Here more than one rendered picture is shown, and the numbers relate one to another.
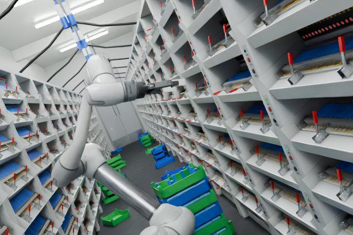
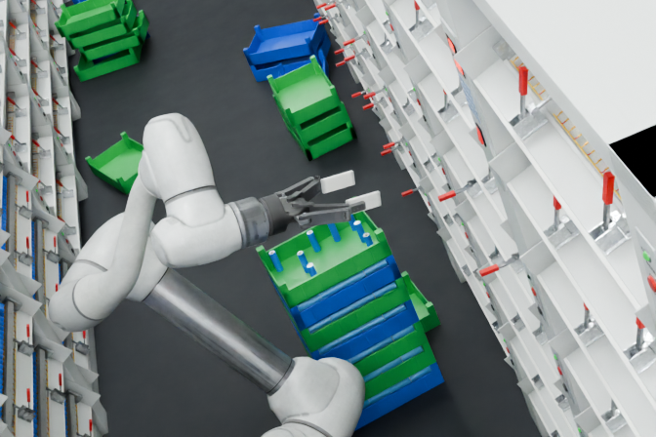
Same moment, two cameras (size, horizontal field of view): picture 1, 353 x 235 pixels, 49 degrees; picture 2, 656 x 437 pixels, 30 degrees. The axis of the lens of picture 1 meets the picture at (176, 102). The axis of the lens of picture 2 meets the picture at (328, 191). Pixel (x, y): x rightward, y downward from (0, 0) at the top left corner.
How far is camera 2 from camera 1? 1.35 m
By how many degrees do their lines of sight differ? 31
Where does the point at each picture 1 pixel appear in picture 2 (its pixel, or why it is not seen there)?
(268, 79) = (567, 342)
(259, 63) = (553, 315)
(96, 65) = (173, 164)
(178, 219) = (332, 402)
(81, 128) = (129, 260)
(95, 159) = (146, 268)
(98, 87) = (185, 238)
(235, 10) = (521, 225)
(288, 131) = (587, 420)
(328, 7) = not seen: outside the picture
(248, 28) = (543, 258)
